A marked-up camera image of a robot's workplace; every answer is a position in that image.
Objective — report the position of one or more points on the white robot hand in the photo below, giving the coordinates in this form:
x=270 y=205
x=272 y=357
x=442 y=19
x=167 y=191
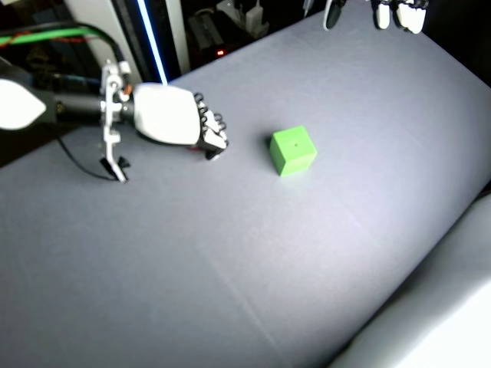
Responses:
x=410 y=17
x=165 y=113

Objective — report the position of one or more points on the blue light strip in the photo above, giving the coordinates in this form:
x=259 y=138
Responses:
x=152 y=42

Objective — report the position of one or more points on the black box with red light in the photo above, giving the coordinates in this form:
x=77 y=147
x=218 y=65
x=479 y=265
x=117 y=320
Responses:
x=215 y=55

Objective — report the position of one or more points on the white pillar panel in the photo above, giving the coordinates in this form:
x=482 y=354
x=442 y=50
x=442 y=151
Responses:
x=96 y=23

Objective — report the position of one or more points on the white plug adapter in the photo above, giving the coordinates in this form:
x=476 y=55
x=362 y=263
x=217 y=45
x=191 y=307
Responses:
x=251 y=17

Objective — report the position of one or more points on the green cube block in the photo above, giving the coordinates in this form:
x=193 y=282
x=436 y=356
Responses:
x=293 y=151

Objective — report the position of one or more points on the grey table cloth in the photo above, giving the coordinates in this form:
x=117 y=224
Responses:
x=238 y=249

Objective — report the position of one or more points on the white rounded foreground panel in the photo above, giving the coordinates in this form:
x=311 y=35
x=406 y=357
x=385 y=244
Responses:
x=441 y=326

